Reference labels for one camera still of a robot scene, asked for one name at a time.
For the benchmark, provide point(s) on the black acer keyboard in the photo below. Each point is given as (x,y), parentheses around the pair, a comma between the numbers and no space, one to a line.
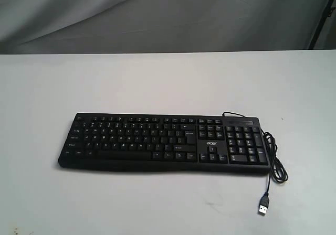
(164,143)

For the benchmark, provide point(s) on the black stand pole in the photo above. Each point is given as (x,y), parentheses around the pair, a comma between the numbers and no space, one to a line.
(328,11)

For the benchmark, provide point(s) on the grey backdrop cloth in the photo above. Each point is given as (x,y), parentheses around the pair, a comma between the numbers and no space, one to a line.
(156,26)

